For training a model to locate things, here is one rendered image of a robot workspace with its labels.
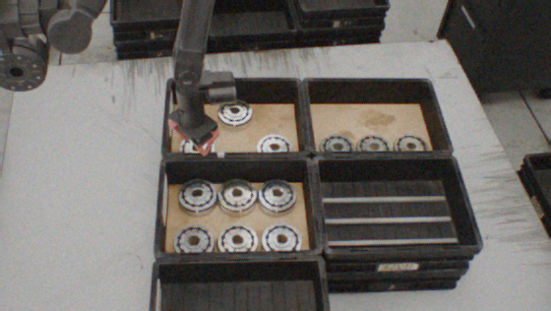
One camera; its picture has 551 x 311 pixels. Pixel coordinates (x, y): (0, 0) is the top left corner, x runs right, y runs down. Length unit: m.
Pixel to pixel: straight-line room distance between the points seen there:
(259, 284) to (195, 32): 0.64
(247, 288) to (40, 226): 0.65
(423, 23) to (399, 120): 1.84
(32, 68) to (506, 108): 2.43
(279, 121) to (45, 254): 0.77
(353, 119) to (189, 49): 0.78
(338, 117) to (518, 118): 1.60
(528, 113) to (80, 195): 2.33
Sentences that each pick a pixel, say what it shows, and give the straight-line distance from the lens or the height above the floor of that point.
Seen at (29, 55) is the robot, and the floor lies 1.18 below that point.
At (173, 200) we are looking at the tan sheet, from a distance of 1.62.
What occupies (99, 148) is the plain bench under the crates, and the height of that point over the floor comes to 0.70.
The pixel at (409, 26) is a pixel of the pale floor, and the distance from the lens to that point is 3.61.
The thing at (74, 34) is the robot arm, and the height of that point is 1.44.
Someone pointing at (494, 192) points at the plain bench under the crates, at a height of 0.70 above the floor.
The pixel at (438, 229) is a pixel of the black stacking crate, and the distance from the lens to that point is 1.66.
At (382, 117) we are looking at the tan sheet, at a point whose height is 0.83.
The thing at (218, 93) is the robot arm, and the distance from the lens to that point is 1.27.
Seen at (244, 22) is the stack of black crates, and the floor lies 0.38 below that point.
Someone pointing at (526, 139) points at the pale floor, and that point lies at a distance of 3.20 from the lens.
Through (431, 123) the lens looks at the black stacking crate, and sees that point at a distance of 1.83.
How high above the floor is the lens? 2.16
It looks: 51 degrees down
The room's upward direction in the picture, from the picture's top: 5 degrees clockwise
